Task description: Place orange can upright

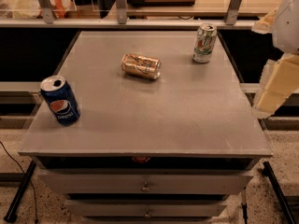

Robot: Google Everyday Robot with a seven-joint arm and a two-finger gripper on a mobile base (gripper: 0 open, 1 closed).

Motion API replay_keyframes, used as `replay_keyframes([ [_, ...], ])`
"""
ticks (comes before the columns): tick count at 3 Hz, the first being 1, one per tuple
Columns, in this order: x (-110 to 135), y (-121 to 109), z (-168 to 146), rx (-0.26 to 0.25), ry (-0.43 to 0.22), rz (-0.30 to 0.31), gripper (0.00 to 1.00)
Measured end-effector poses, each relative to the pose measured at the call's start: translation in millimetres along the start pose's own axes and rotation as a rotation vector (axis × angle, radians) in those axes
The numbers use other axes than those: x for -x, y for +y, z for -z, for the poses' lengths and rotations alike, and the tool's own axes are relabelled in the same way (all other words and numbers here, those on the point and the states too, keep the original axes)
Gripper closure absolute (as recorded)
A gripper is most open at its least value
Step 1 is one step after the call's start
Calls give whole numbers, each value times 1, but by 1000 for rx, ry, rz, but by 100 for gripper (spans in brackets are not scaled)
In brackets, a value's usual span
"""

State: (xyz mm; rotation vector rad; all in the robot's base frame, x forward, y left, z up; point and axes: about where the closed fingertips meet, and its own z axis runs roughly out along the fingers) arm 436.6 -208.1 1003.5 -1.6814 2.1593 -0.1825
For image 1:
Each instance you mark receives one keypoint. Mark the black left frame leg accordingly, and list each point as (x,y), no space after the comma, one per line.
(24,180)

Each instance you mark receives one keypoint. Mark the orange and white bag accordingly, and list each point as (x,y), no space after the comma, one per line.
(32,9)

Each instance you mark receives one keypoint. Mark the upper drawer with knob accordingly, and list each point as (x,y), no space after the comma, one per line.
(204,183)

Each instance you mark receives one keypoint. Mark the orange soda can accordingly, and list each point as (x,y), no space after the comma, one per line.
(141,66)

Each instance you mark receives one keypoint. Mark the lower drawer with knob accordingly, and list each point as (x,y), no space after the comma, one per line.
(146,208)

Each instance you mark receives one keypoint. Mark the black frame leg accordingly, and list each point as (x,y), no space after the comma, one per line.
(24,180)
(286,210)

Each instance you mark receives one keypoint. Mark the black right frame leg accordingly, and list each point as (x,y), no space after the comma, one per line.
(286,210)

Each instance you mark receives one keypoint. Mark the blue Pepsi can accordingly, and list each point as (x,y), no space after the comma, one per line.
(60,99)

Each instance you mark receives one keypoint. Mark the grey metal shelf rail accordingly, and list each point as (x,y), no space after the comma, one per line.
(129,24)

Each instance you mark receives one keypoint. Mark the grey drawer cabinet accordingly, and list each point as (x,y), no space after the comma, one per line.
(192,119)

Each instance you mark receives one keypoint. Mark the green and white soda can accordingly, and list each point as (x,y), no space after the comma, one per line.
(205,40)

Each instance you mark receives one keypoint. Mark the drawer with knob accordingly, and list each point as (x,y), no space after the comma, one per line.
(146,208)
(204,183)

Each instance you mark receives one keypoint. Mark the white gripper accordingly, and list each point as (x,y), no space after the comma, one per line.
(288,27)

